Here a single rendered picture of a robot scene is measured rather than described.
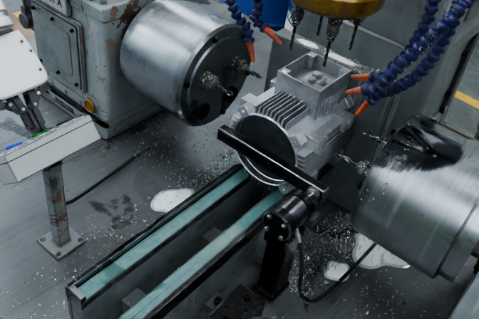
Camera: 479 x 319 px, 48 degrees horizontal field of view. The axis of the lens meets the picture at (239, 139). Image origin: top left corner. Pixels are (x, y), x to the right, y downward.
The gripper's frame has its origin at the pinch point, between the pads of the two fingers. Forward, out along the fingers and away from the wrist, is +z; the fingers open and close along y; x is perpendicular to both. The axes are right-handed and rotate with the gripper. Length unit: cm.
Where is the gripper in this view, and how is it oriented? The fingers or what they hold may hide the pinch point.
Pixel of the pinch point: (33, 121)
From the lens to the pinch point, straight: 99.4
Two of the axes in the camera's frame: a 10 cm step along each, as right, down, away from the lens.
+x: -6.8, 1.0, 7.3
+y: 6.3, -4.3, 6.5
